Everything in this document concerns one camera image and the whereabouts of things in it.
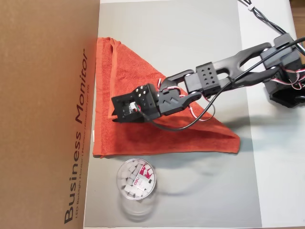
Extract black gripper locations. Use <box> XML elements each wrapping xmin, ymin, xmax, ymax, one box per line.
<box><xmin>132</xmin><ymin>83</ymin><xmax>161</xmax><ymax>120</ymax></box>

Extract orange terry towel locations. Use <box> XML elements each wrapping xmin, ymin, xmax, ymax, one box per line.
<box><xmin>92</xmin><ymin>36</ymin><xmax>241</xmax><ymax>158</ymax></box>

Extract red white eraser packet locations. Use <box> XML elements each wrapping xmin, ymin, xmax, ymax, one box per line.
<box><xmin>132</xmin><ymin>164</ymin><xmax>153</xmax><ymax>192</ymax></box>

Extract clear plastic jar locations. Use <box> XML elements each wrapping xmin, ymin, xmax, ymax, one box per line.
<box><xmin>116</xmin><ymin>158</ymin><xmax>159</xmax><ymax>221</ymax></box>

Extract grey table mat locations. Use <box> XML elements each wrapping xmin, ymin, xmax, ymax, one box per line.
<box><xmin>83</xmin><ymin>0</ymin><xmax>263</xmax><ymax>229</ymax></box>

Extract brown cardboard monitor box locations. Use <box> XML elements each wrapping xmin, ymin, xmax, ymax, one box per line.
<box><xmin>0</xmin><ymin>0</ymin><xmax>101</xmax><ymax>229</ymax></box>

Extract black square wrist camera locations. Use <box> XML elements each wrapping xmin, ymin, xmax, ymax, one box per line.
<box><xmin>111</xmin><ymin>92</ymin><xmax>146</xmax><ymax>124</ymax></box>

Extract black camera cable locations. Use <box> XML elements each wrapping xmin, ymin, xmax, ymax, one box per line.
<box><xmin>135</xmin><ymin>37</ymin><xmax>305</xmax><ymax>131</ymax></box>

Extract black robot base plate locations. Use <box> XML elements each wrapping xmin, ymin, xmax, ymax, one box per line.
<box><xmin>268</xmin><ymin>81</ymin><xmax>305</xmax><ymax>109</ymax></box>

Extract black power cables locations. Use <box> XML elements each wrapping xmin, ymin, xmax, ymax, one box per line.
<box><xmin>238</xmin><ymin>0</ymin><xmax>305</xmax><ymax>52</ymax></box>

